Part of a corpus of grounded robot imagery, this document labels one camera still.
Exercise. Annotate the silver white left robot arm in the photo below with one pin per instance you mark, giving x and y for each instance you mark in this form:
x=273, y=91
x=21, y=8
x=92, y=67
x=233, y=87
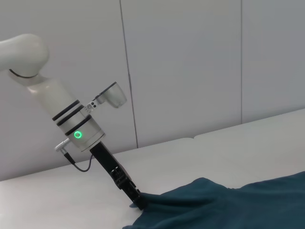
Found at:
x=47, y=95

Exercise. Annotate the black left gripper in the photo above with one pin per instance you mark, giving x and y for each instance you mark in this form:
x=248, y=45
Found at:
x=104, y=157

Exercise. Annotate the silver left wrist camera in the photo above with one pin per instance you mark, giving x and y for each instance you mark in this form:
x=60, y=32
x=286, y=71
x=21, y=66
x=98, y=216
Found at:
x=114, y=95

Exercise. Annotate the blue shirt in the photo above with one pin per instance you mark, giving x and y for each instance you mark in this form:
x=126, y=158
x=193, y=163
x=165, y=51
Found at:
x=226, y=205

